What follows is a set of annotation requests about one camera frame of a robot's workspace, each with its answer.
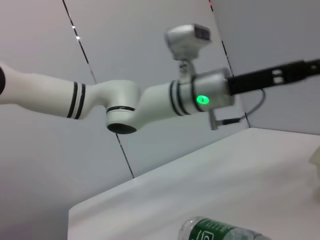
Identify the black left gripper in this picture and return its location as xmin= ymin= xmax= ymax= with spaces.
xmin=226 ymin=57 xmax=320 ymax=97

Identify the clear green-label water bottle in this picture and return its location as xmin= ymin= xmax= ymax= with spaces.
xmin=177 ymin=216 xmax=272 ymax=240

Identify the clear wavy glass fruit bowl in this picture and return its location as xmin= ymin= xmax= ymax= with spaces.
xmin=309 ymin=144 xmax=320 ymax=167

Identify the left wrist connector cable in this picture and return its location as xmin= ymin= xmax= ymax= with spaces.
xmin=209 ymin=88 xmax=266 ymax=131

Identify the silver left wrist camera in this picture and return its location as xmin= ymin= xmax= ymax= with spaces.
xmin=163 ymin=23 xmax=213 ymax=81

